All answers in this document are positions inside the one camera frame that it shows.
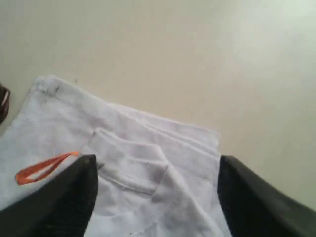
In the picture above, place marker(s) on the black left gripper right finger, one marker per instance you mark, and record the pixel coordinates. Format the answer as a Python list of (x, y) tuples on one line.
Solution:
[(254, 208)]

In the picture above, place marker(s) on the dark brown wicker basket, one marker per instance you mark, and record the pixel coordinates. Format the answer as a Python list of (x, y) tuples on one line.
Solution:
[(4, 102)]

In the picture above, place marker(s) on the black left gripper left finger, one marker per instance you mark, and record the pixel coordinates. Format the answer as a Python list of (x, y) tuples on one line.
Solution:
[(60, 208)]

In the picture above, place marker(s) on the orange tape label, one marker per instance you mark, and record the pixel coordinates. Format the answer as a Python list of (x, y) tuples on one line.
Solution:
[(41, 170)]

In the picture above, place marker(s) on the white t-shirt red lettering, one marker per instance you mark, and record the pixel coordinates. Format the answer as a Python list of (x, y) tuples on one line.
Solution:
[(156, 177)]

